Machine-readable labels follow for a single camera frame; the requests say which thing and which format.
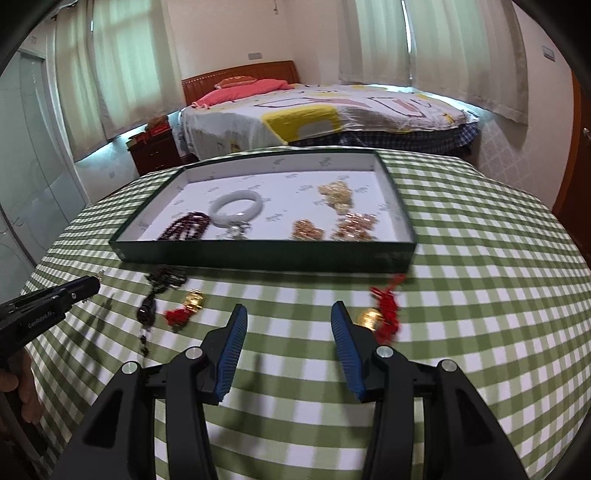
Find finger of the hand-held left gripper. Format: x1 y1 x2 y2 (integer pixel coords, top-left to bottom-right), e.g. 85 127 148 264
54 275 101 308

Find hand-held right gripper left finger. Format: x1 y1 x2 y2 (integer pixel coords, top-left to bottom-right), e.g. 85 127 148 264
65 303 250 480

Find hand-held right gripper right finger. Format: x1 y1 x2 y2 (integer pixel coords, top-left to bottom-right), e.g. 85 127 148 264
330 301 532 480

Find red and gold charm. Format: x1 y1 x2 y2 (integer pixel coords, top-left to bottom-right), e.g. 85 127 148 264
359 273 407 344
165 289 205 331

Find green cardboard tray box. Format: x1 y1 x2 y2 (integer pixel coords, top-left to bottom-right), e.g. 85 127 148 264
110 151 419 274

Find dark red bead bracelet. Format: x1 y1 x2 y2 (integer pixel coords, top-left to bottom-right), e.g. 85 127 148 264
157 211 214 241

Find gold beaded bracelet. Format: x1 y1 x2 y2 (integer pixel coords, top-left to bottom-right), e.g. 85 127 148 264
318 181 355 214
292 219 326 241
333 212 377 243

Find white jade bangle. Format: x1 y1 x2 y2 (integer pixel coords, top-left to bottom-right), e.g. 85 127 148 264
208 190 267 229

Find person's left hand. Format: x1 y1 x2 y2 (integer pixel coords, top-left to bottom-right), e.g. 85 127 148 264
0 355 37 418

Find green checked tablecloth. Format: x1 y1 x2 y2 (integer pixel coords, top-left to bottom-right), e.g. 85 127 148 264
28 148 591 480

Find glass sliding wardrobe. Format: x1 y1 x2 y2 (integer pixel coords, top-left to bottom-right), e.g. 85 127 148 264
0 51 88 266

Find dark wooden nightstand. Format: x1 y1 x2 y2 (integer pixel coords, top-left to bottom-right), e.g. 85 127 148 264
127 134 199 176

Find white curtain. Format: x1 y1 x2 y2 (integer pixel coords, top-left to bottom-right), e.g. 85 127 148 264
92 0 185 132
404 0 529 125
54 0 110 143
337 0 411 86

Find bed with patterned sheet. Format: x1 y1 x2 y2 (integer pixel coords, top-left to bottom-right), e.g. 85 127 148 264
178 60 481 160

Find pink pillow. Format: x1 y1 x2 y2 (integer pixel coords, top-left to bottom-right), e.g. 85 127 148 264
191 78 296 110

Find brown cushion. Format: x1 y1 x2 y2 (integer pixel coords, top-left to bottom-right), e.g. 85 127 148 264
213 75 257 88

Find brown wooden door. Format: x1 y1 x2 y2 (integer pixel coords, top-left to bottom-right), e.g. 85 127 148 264
551 69 591 232

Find black pendant necklace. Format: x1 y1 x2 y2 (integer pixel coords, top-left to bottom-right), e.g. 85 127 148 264
139 265 188 356

